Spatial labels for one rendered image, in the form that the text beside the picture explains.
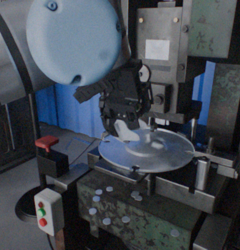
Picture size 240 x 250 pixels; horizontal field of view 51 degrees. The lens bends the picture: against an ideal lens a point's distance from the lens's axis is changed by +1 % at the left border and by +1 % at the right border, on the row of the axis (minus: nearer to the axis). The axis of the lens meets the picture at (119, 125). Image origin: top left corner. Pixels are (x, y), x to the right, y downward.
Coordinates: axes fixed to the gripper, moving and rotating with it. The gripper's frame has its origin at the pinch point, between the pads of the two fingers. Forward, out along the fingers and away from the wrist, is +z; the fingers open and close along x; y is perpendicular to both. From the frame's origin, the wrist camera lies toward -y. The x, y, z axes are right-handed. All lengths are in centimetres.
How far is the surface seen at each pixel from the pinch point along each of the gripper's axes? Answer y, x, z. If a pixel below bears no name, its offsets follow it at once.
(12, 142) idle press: -150, 35, 92
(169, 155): 5.1, 10.6, 17.3
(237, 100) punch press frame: 17, 43, 21
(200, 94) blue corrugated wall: -18, 119, 84
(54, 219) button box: -24.3, -16.0, 29.3
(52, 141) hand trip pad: -33.9, 3.0, 16.0
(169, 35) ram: 0.4, 29.4, -9.4
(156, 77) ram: -2.7, 24.6, 1.0
